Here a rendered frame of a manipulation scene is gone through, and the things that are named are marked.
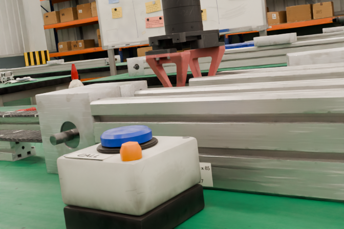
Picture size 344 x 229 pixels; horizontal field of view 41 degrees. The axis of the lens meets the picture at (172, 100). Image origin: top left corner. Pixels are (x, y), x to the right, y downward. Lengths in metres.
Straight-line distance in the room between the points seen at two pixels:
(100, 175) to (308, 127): 0.16
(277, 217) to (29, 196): 0.26
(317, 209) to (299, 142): 0.05
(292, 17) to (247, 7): 6.89
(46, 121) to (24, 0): 8.42
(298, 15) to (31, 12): 5.38
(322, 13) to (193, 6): 9.53
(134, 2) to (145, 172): 3.63
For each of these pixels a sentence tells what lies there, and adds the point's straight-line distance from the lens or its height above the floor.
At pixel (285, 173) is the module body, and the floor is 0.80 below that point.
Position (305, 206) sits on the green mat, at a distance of 0.38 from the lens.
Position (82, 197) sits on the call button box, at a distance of 0.35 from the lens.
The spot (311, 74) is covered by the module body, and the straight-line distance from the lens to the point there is 0.57.
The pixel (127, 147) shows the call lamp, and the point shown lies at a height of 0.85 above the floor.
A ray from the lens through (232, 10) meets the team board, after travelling 3.52.
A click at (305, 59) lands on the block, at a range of 0.78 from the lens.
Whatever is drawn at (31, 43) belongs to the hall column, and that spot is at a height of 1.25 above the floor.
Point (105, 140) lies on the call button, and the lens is 0.35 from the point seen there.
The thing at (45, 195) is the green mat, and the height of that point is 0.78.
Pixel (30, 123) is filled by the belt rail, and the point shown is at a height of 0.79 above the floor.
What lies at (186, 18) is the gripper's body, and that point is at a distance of 0.68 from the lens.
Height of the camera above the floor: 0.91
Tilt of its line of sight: 7 degrees down
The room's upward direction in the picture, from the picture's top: 7 degrees counter-clockwise
